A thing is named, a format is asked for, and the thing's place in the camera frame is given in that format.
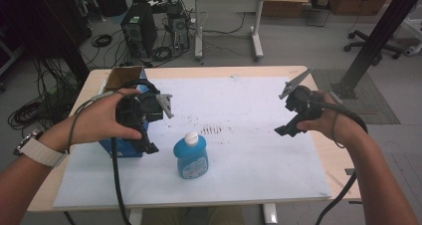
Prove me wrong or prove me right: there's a large black computer tower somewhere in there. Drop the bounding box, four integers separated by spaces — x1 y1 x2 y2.
119 2 158 59

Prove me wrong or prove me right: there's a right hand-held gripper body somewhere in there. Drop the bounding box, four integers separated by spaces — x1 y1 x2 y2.
279 69 325 128

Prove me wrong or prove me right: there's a bundle of black floor cables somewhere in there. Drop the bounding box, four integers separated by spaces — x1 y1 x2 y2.
7 57 88 131

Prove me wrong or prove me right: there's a person's right hand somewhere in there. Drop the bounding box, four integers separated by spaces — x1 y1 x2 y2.
296 91 366 149

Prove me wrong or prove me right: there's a black metal post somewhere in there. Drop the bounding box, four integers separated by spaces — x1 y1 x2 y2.
330 0 422 101

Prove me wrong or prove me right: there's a dark curtain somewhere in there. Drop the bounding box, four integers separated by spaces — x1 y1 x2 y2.
0 0 93 84

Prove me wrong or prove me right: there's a blue cardboard box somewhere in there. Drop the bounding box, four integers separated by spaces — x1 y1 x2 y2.
99 66 151 159

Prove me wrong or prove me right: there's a right hand-held gripper wrist strap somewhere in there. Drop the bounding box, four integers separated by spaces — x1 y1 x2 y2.
331 109 346 149

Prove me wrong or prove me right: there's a white table leg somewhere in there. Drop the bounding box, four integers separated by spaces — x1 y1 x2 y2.
128 208 144 225
262 202 279 225

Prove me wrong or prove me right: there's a grey floor mat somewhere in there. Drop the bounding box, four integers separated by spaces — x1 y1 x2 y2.
311 68 401 125

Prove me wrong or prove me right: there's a left hand-held gripper wrist strap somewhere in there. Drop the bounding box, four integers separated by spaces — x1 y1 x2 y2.
66 91 117 154

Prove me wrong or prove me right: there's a white band wristwatch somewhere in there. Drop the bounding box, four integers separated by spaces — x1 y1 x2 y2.
13 128 69 169

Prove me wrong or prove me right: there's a black office chair base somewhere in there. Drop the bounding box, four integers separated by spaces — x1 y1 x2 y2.
343 29 404 67

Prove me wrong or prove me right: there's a small black computer tower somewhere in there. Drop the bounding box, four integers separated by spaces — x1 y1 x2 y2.
166 1 191 51

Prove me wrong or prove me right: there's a hand-held gripper wrist strap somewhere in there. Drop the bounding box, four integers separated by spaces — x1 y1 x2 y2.
66 91 117 154
331 109 346 149

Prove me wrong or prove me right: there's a person's left hand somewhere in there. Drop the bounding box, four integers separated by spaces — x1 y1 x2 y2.
70 88 143 146

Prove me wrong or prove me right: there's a brown cardboard box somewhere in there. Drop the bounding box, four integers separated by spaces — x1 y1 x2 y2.
261 0 311 19

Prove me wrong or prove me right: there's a right hand-held gripper black cable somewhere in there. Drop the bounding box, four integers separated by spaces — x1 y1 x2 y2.
310 99 369 225

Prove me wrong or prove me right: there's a blue bottle with white cap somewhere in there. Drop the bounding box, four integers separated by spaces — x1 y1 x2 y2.
172 130 210 180

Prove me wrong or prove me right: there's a white mat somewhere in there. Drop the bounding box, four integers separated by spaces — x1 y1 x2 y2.
53 76 332 209

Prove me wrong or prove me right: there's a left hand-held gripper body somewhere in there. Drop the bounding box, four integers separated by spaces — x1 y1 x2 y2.
114 93 174 140

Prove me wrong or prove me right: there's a black wire frame stand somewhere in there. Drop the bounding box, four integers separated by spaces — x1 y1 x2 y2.
305 0 331 28

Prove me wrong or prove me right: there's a coiled black cable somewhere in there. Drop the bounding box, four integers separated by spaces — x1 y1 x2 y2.
91 33 113 49
151 46 174 62

